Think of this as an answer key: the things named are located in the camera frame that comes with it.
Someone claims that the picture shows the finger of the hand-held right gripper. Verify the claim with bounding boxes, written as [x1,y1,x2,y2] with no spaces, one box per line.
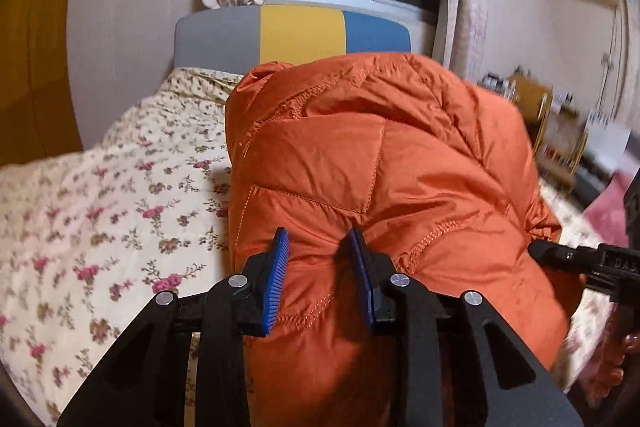
[528,239,601,269]

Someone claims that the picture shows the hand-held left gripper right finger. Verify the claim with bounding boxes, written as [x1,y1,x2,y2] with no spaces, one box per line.
[347,227,583,427]

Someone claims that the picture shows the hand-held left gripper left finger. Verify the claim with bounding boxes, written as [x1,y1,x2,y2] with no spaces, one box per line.
[57,227,291,427]

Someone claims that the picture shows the orange down jacket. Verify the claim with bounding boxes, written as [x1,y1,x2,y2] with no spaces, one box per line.
[225,52,581,427]

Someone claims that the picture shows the person's right hand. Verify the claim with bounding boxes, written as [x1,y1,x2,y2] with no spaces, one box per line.
[585,332,640,408]

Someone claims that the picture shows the pink cloth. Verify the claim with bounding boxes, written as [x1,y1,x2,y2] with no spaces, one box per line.
[584,157,640,239]

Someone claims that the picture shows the white box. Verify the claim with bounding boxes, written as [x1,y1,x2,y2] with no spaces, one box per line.
[585,121,633,156]

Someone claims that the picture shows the floral bed quilt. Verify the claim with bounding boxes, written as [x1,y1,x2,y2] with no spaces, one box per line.
[0,68,618,427]

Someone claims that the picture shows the grey yellow blue headboard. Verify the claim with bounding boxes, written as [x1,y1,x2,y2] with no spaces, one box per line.
[173,4,412,68]

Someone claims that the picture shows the yellow wooden wardrobe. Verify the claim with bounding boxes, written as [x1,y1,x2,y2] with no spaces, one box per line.
[0,0,96,168]

